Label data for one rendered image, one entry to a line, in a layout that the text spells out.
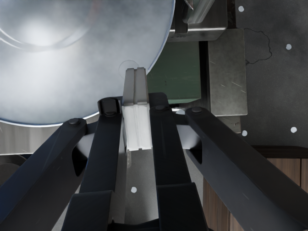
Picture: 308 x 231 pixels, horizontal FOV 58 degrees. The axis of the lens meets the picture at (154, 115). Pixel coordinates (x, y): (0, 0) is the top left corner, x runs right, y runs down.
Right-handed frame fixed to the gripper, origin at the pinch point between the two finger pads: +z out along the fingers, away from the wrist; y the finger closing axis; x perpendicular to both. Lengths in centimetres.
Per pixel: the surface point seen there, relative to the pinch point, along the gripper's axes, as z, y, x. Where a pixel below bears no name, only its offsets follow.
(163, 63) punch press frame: 25.7, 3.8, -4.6
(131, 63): 12.5, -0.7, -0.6
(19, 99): 11.2, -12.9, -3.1
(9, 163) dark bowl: 74, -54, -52
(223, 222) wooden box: 40, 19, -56
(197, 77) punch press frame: 24.7, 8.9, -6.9
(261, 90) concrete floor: 83, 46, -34
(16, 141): 9.4, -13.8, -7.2
